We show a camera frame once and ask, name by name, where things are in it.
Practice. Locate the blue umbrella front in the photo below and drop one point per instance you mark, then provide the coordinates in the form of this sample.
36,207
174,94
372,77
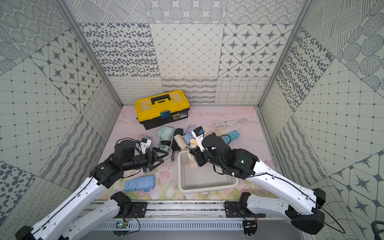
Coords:
144,184

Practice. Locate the white plastic storage box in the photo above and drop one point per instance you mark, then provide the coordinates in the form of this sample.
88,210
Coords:
203,179

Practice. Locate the pale blue umbrella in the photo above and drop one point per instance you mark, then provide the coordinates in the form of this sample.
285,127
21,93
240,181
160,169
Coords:
188,137

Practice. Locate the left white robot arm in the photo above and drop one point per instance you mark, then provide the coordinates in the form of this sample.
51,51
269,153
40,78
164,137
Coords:
60,224

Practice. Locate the teal umbrella case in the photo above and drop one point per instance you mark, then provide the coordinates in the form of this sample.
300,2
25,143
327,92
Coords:
230,137

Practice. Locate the yellow black toolbox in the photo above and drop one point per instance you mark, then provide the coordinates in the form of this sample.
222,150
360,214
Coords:
162,109

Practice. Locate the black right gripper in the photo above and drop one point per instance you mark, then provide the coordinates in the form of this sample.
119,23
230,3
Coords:
197,153

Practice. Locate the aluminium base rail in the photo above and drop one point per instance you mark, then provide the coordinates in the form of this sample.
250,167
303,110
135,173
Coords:
177,216

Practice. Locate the mint green umbrella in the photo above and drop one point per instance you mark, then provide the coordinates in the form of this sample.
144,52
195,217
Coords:
165,136

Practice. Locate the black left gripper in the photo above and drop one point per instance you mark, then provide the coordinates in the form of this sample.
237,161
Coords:
151,157

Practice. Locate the lavender folded umbrella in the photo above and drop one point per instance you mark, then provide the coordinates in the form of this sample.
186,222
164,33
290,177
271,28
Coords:
190,129

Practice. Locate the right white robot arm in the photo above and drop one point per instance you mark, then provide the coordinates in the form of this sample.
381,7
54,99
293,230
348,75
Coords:
300,205

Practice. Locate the small beige umbrella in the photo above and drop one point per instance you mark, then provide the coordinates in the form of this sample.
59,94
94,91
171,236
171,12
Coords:
179,139

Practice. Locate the black folded umbrella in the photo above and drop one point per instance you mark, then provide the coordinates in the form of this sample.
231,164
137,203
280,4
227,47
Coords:
174,146

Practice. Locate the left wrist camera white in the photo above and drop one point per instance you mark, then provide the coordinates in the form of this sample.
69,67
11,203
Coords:
145,144

